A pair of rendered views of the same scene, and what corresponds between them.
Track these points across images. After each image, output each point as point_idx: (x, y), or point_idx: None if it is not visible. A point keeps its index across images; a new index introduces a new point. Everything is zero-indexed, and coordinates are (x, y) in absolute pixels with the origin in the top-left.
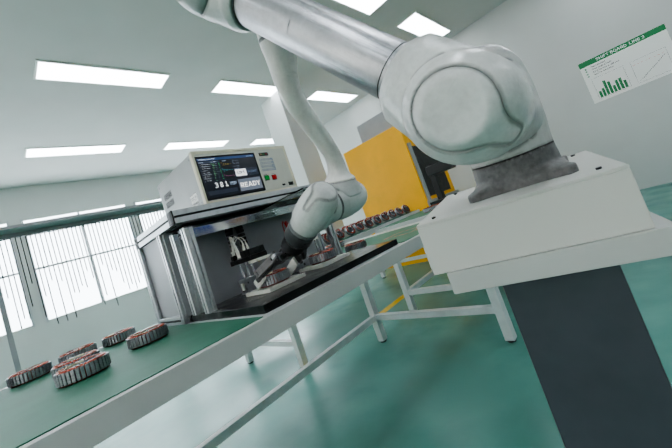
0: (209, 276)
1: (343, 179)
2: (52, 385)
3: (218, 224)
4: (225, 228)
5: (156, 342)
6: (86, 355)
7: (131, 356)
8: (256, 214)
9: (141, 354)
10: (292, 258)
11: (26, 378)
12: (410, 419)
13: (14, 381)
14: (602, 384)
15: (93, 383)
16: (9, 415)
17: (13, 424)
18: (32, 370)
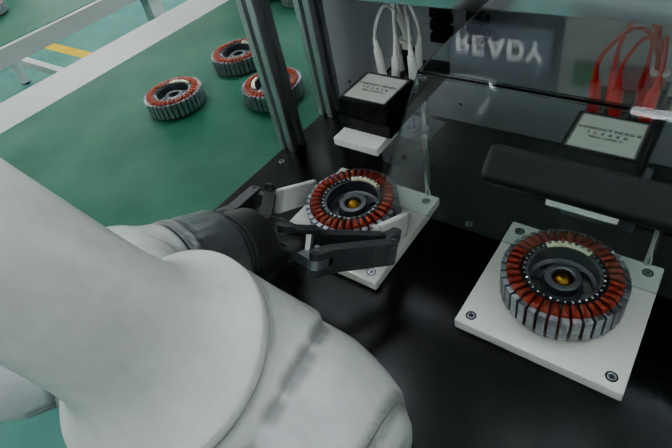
0: (387, 46)
1: (59, 407)
2: (201, 73)
3: None
4: None
5: (245, 119)
6: (227, 61)
7: (201, 123)
8: None
9: (186, 138)
10: (374, 226)
11: (285, 3)
12: None
13: None
14: None
15: (111, 150)
16: (118, 105)
17: (65, 140)
18: None
